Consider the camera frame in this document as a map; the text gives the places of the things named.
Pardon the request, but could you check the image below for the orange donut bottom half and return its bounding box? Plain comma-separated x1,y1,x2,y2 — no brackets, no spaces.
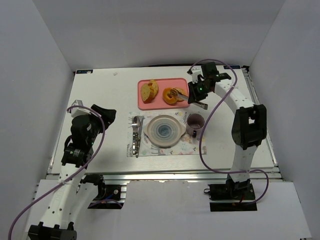
162,87,177,105

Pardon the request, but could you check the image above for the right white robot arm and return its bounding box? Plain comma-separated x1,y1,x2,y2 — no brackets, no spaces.
188,73,267,198

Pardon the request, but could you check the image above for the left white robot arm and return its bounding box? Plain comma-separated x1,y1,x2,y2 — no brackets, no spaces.
28,100,117,240

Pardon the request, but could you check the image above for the sliced bread loaf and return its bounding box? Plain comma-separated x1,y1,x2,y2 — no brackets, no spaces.
140,79,159,104

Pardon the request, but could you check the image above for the silver fork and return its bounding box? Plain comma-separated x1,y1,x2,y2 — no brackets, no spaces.
131,116,138,155

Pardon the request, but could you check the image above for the mauve mug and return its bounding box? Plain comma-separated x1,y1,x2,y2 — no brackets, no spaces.
186,113,205,138

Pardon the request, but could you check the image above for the silver table knife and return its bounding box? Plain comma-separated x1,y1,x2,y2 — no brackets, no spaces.
135,115,145,158

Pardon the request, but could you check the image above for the pink rectangular tray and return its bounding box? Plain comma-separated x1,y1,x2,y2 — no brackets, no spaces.
137,77,189,111

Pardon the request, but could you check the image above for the striped ceramic plate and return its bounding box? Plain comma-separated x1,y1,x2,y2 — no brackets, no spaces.
143,115,186,148

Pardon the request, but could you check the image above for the floral paper placemat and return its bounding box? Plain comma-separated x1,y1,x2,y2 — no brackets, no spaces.
128,111,199,157

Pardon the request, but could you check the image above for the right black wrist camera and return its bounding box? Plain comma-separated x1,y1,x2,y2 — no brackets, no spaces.
201,62,219,78

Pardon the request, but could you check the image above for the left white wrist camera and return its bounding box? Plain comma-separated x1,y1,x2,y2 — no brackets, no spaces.
67,99,90,118

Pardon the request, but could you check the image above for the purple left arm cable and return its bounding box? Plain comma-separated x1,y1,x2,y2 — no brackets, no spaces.
7,106,124,240

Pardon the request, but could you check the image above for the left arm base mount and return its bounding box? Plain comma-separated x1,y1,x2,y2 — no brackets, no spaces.
80,174,125,210

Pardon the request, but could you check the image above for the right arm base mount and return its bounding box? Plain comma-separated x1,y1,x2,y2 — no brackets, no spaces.
203,178,258,212

